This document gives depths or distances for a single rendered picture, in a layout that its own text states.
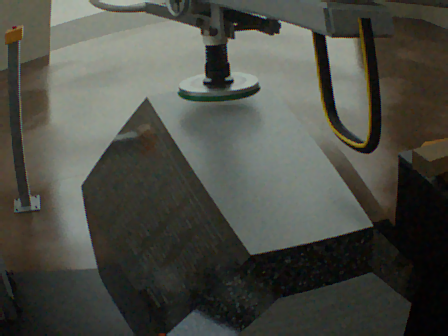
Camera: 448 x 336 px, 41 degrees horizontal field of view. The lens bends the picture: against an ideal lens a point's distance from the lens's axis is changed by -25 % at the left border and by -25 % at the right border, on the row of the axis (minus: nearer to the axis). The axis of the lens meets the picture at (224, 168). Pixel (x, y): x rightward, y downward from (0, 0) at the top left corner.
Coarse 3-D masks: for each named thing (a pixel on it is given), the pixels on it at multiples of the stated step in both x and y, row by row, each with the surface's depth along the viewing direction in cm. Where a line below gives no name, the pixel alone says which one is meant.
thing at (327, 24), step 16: (208, 0) 172; (224, 0) 164; (240, 0) 156; (256, 0) 149; (272, 0) 142; (288, 0) 136; (304, 0) 132; (320, 0) 128; (272, 16) 147; (288, 16) 138; (304, 16) 132; (320, 16) 126; (336, 16) 125; (352, 16) 126; (368, 16) 128; (384, 16) 130; (224, 32) 175; (320, 32) 131; (336, 32) 126; (352, 32) 127; (384, 32) 131
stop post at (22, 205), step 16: (16, 32) 318; (16, 48) 324; (16, 64) 328; (16, 80) 331; (16, 96) 335; (16, 112) 338; (16, 128) 341; (16, 144) 344; (16, 160) 347; (16, 176) 351; (16, 208) 356; (32, 208) 356
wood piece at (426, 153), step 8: (432, 144) 176; (440, 144) 176; (416, 152) 171; (424, 152) 171; (432, 152) 171; (440, 152) 170; (416, 160) 172; (424, 160) 168; (432, 160) 166; (440, 160) 167; (416, 168) 173; (424, 168) 168; (432, 168) 166; (440, 168) 168; (432, 176) 167
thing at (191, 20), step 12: (156, 12) 222; (168, 12) 212; (240, 12) 192; (192, 24) 196; (204, 24) 188; (228, 24) 175; (240, 24) 179; (252, 24) 180; (264, 24) 181; (228, 36) 177
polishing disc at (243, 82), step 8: (232, 72) 213; (240, 72) 212; (184, 80) 208; (192, 80) 208; (200, 80) 207; (240, 80) 204; (248, 80) 204; (256, 80) 203; (184, 88) 200; (192, 88) 199; (200, 88) 199; (208, 88) 198; (216, 88) 198; (224, 88) 197; (232, 88) 197; (240, 88) 196; (248, 88) 198
